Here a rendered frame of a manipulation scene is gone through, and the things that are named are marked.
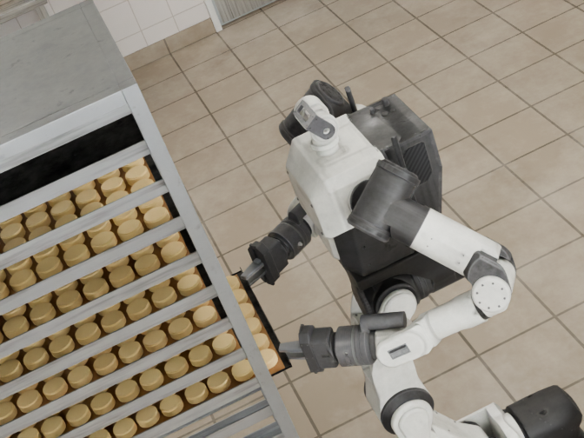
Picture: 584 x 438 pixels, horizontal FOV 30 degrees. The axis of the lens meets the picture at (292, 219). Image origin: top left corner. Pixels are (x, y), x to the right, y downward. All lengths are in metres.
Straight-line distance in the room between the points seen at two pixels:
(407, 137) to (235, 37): 4.07
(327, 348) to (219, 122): 3.30
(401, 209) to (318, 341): 0.36
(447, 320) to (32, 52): 0.99
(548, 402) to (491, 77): 2.39
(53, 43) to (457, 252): 0.90
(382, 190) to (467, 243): 0.20
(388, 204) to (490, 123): 2.70
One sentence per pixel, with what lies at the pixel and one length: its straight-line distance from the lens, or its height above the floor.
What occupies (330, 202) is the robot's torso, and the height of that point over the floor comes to 1.34.
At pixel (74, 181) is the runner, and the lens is 2.02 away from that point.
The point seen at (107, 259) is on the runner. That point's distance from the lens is 2.11.
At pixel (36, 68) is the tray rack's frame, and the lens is 2.16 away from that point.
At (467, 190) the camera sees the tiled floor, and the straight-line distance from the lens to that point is 4.49.
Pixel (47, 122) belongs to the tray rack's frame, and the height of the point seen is 1.82.
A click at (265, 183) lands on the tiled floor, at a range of 4.94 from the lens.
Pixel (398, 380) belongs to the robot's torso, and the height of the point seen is 0.71.
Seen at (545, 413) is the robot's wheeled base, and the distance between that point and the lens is 3.08.
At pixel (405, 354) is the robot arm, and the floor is 1.06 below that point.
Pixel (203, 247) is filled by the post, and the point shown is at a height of 1.45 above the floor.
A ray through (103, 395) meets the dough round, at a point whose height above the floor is 1.15.
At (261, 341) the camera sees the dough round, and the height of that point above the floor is 1.07.
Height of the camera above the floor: 2.62
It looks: 34 degrees down
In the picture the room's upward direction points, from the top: 22 degrees counter-clockwise
